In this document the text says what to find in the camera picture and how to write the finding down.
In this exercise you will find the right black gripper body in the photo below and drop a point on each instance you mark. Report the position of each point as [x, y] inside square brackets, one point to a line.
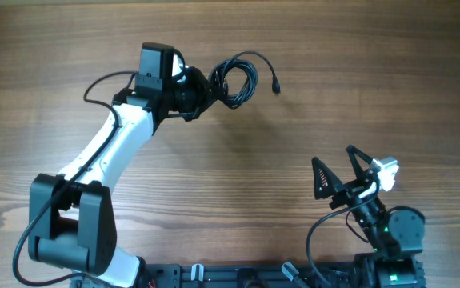
[350, 193]

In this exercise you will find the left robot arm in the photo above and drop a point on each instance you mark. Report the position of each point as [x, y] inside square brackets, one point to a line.
[71, 215]

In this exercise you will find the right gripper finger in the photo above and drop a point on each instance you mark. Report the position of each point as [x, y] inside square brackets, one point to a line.
[355, 153]
[326, 183]

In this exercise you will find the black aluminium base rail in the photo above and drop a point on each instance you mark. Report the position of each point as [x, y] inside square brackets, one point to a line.
[261, 276]

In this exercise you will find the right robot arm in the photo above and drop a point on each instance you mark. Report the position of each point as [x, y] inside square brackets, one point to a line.
[395, 234]

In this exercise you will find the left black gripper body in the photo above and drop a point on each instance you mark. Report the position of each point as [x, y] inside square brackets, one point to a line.
[190, 96]

